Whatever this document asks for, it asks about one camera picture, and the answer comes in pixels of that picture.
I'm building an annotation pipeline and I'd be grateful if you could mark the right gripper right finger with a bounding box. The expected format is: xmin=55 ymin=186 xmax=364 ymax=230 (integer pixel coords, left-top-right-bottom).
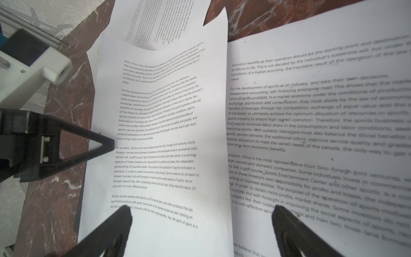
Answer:
xmin=271 ymin=205 xmax=342 ymax=257

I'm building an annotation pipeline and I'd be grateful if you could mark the paper sheet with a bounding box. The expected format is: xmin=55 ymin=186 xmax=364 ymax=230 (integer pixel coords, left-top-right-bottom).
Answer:
xmin=79 ymin=10 xmax=234 ymax=257
xmin=226 ymin=1 xmax=411 ymax=257
xmin=87 ymin=32 xmax=104 ymax=84
xmin=105 ymin=0 xmax=210 ymax=50

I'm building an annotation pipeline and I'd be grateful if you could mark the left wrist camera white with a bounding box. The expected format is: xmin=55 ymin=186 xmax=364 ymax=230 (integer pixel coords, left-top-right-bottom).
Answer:
xmin=1 ymin=29 xmax=73 ymax=109

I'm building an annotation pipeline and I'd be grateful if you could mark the blue folder black inside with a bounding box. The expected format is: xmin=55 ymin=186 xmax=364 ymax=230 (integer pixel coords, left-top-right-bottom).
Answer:
xmin=73 ymin=162 xmax=87 ymax=234

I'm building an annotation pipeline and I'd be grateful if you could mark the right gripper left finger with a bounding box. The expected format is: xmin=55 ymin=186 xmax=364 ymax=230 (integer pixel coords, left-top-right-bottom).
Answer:
xmin=65 ymin=205 xmax=132 ymax=257

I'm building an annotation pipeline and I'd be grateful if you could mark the aluminium frame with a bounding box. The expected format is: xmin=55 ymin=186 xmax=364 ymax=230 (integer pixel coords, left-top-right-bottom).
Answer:
xmin=1 ymin=7 xmax=60 ymax=48

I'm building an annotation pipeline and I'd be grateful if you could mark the paper sheet back top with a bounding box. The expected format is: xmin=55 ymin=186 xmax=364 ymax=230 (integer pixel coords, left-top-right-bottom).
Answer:
xmin=105 ymin=0 xmax=210 ymax=50

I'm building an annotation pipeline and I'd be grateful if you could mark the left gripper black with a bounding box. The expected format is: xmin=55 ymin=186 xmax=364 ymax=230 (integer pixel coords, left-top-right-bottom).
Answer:
xmin=1 ymin=109 xmax=115 ymax=182

